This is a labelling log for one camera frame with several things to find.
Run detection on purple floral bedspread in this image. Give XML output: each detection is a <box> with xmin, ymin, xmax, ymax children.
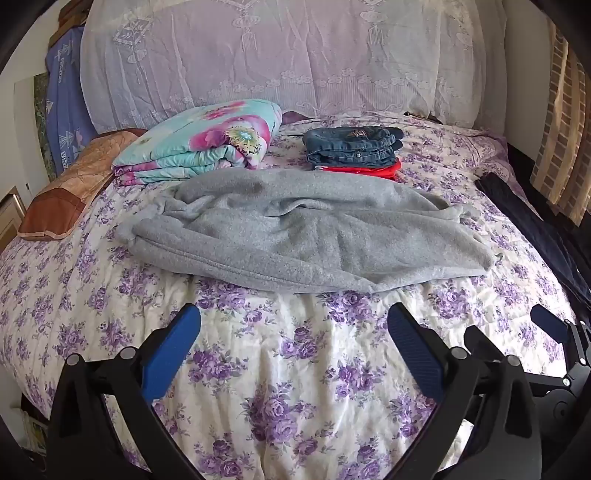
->
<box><xmin>0</xmin><ymin>111</ymin><xmax>578</xmax><ymax>480</ymax></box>

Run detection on white lace headboard cover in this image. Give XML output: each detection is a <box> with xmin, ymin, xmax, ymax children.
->
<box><xmin>79</xmin><ymin>0</ymin><xmax>509</xmax><ymax>134</ymax></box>

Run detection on folded teal floral quilt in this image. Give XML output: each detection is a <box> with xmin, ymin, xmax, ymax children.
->
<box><xmin>113</xmin><ymin>98</ymin><xmax>283</xmax><ymax>188</ymax></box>

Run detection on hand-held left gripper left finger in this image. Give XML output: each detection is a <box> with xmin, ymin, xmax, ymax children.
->
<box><xmin>46</xmin><ymin>302</ymin><xmax>202</xmax><ymax>480</ymax></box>

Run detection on blue printed cloth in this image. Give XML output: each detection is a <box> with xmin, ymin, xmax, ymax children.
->
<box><xmin>45</xmin><ymin>25</ymin><xmax>100</xmax><ymax>181</ymax></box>

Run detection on lilac pillow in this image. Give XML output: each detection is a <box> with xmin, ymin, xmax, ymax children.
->
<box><xmin>475</xmin><ymin>131</ymin><xmax>519</xmax><ymax>185</ymax></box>

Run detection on purple cloth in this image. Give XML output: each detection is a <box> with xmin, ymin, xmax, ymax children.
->
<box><xmin>281</xmin><ymin>111</ymin><xmax>320</xmax><ymax>126</ymax></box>

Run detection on dark navy garment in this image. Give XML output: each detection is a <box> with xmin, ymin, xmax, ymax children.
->
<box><xmin>475</xmin><ymin>172</ymin><xmax>591</xmax><ymax>324</ymax></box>

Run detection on folded red garment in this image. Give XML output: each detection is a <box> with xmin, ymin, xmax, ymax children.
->
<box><xmin>316</xmin><ymin>157</ymin><xmax>402</xmax><ymax>182</ymax></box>

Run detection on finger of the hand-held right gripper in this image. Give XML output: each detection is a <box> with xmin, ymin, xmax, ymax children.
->
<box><xmin>530</xmin><ymin>305</ymin><xmax>591</xmax><ymax>370</ymax></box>
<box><xmin>463</xmin><ymin>325</ymin><xmax>536</xmax><ymax>388</ymax></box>

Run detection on folded blue jeans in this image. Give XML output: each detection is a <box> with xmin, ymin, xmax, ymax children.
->
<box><xmin>302</xmin><ymin>126</ymin><xmax>404</xmax><ymax>169</ymax></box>

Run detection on grey pants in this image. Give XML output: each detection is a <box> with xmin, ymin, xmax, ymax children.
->
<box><xmin>115</xmin><ymin>168</ymin><xmax>504</xmax><ymax>295</ymax></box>

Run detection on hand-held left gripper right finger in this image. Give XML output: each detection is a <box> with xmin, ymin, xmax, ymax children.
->
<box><xmin>387</xmin><ymin>302</ymin><xmax>543</xmax><ymax>480</ymax></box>

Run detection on brown pillow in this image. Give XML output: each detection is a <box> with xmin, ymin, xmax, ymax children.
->
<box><xmin>18</xmin><ymin>129</ymin><xmax>148</xmax><ymax>241</ymax></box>

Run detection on green patterned picture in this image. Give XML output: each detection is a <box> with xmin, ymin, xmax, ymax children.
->
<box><xmin>32</xmin><ymin>71</ymin><xmax>52</xmax><ymax>183</ymax></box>

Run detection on brick pattern curtain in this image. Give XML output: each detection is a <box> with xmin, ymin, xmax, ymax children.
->
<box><xmin>529</xmin><ymin>28</ymin><xmax>591</xmax><ymax>227</ymax></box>

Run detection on wooden headboard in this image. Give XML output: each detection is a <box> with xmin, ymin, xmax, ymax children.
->
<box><xmin>50</xmin><ymin>0</ymin><xmax>89</xmax><ymax>38</ymax></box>

